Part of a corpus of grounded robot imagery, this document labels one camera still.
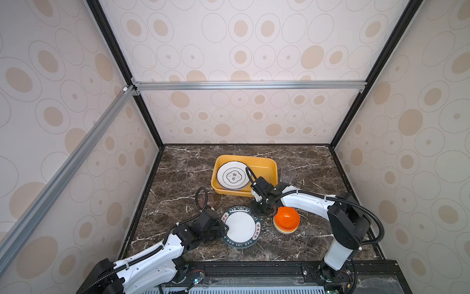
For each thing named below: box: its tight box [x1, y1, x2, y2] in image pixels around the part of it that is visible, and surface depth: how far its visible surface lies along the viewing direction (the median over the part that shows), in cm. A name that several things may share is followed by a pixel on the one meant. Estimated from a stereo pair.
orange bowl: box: [274, 206, 301, 230], surface depth 82 cm
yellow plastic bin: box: [211, 154, 278, 198], surface depth 107 cm
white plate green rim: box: [220, 205, 262, 249], surface depth 87 cm
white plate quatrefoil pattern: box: [216, 161, 250, 191], surface depth 105 cm
